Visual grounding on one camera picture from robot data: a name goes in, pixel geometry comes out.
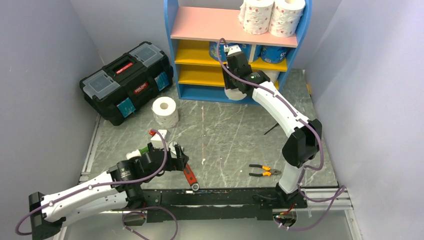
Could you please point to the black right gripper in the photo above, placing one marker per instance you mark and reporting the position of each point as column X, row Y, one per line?
column 228, row 84

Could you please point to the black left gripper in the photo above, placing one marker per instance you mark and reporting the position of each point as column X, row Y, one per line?
column 176, row 163

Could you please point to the blue roll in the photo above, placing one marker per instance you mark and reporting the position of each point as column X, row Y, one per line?
column 273, row 54
column 217, row 51
column 251, row 51

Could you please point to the white roll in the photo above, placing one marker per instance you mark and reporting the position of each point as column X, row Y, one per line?
column 255, row 15
column 165, row 112
column 272, row 75
column 234, row 94

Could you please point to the pink patterned paper towel roll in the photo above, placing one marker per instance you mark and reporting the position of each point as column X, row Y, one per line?
column 285, row 17

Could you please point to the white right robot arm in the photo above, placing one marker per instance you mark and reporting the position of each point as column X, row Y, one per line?
column 303, row 135

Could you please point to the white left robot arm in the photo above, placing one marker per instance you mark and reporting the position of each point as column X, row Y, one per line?
column 119, row 187

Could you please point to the blue shelf with coloured boards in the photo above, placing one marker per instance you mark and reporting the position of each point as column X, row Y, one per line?
column 191, row 29

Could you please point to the red adjustable wrench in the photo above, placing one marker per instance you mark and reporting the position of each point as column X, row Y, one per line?
column 190, row 177

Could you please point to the black plastic toolbox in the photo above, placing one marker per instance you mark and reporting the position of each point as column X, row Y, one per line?
column 123, row 86

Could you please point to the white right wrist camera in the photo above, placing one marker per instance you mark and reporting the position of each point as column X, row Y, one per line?
column 233, row 49

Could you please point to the green handled tool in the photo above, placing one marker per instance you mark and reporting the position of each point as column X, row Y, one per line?
column 137, row 153

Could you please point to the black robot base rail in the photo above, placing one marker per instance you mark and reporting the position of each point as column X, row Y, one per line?
column 260, row 203

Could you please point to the orange handled screwdriver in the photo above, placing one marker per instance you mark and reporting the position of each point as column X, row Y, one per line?
column 276, row 125

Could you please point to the orange handled pliers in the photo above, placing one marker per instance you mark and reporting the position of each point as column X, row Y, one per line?
column 267, row 171

